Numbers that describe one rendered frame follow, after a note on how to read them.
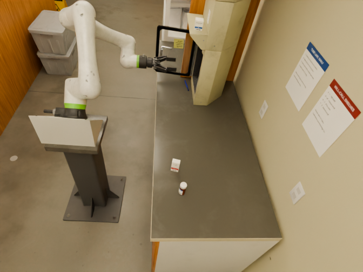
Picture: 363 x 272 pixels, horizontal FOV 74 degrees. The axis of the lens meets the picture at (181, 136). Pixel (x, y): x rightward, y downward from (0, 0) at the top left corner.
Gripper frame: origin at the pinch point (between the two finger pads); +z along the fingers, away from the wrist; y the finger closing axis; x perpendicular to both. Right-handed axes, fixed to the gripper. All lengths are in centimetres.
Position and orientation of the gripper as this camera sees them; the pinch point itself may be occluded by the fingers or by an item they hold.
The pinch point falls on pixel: (174, 64)
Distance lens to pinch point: 188.6
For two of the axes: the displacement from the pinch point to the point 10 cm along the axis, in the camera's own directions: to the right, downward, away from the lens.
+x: -1.2, 6.6, 7.4
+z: 9.9, 0.4, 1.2
